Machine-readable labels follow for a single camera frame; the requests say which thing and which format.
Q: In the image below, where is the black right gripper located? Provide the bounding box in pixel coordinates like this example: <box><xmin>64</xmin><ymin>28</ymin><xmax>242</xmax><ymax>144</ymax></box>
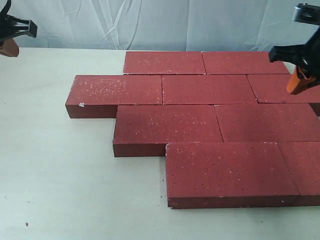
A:
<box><xmin>268</xmin><ymin>30</ymin><xmax>320</xmax><ymax>95</ymax></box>

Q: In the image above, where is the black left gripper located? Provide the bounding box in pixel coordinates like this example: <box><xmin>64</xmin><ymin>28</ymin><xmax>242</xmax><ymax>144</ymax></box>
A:
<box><xmin>0</xmin><ymin>0</ymin><xmax>38</xmax><ymax>57</ymax></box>

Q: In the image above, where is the red brick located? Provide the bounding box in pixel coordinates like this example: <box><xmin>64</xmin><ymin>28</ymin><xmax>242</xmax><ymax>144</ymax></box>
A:
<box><xmin>112</xmin><ymin>105</ymin><xmax>223</xmax><ymax>157</ymax></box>
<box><xmin>165</xmin><ymin>142</ymin><xmax>300</xmax><ymax>209</ymax></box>
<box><xmin>65</xmin><ymin>75</ymin><xmax>163</xmax><ymax>119</ymax></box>
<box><xmin>278</xmin><ymin>142</ymin><xmax>320</xmax><ymax>207</ymax></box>
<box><xmin>161</xmin><ymin>74</ymin><xmax>257</xmax><ymax>105</ymax></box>
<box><xmin>247</xmin><ymin>74</ymin><xmax>320</xmax><ymax>116</ymax></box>

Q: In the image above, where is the red brick centre base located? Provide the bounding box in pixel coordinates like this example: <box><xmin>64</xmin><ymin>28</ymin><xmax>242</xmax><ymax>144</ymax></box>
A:
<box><xmin>214</xmin><ymin>103</ymin><xmax>320</xmax><ymax>142</ymax></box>

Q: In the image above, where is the red brick base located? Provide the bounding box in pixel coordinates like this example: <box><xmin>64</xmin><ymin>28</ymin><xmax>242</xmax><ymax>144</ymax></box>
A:
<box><xmin>123</xmin><ymin>51</ymin><xmax>206</xmax><ymax>75</ymax></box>
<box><xmin>214</xmin><ymin>103</ymin><xmax>320</xmax><ymax>142</ymax></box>
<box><xmin>202</xmin><ymin>51</ymin><xmax>289</xmax><ymax>75</ymax></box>

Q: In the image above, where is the red brick far right base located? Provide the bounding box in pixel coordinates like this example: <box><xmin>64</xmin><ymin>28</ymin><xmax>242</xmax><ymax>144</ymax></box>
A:
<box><xmin>202</xmin><ymin>51</ymin><xmax>289</xmax><ymax>75</ymax></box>

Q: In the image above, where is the red brick far left base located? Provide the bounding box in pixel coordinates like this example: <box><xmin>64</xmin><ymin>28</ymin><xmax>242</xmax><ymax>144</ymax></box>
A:
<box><xmin>123</xmin><ymin>51</ymin><xmax>206</xmax><ymax>75</ymax></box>

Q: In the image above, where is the white backdrop cloth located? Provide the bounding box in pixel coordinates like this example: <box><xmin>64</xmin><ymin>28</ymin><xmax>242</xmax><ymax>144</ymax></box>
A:
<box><xmin>9</xmin><ymin>0</ymin><xmax>317</xmax><ymax>52</ymax></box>

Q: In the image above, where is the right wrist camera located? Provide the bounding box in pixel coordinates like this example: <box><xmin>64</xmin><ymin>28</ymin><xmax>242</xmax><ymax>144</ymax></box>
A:
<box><xmin>293</xmin><ymin>3</ymin><xmax>320</xmax><ymax>26</ymax></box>

